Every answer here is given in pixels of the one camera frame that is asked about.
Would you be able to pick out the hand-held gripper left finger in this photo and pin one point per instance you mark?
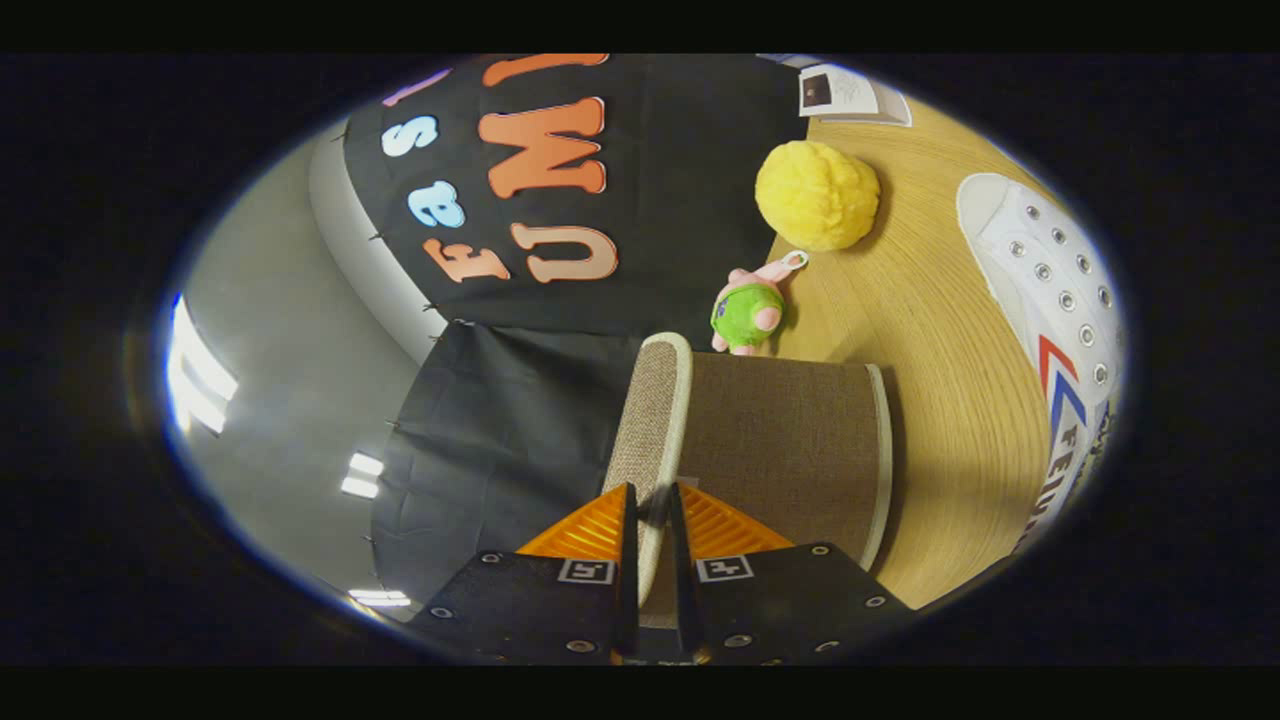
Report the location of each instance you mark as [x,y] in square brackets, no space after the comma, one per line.
[628,580]

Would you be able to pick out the beige fabric storage box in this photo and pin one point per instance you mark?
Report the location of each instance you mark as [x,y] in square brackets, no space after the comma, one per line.
[780,440]

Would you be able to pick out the white striped shoe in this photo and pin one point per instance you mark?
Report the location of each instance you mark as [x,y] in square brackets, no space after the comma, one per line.
[1040,260]

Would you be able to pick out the pink and green plush toy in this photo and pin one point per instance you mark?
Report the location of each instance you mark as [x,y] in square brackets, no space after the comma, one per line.
[745,315]

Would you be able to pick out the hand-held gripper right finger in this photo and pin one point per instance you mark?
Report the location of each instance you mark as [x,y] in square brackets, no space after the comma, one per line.
[683,590]

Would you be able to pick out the yellow plush ball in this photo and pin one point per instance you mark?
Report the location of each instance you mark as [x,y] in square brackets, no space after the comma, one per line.
[815,195]

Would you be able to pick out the white book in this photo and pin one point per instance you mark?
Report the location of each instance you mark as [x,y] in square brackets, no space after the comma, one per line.
[850,95]

